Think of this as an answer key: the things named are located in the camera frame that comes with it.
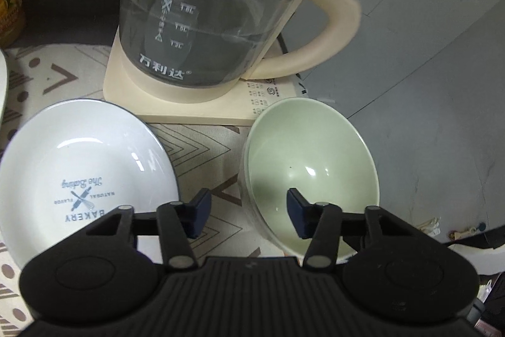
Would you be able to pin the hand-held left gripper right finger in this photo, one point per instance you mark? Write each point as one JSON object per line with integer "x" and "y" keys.
{"x": 296, "y": 210}

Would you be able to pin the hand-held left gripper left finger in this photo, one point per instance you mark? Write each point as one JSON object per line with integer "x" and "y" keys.
{"x": 203, "y": 212}

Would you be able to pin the pale green bowl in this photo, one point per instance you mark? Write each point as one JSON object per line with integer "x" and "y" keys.
{"x": 315, "y": 147}

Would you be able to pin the white plate with blue print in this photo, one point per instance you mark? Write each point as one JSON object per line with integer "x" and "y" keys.
{"x": 98, "y": 163}

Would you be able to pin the patterned beige table mat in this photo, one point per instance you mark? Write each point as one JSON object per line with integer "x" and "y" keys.
{"x": 197, "y": 147}

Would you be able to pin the cream kettle base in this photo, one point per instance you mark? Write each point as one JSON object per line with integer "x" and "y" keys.
{"x": 177, "y": 104}

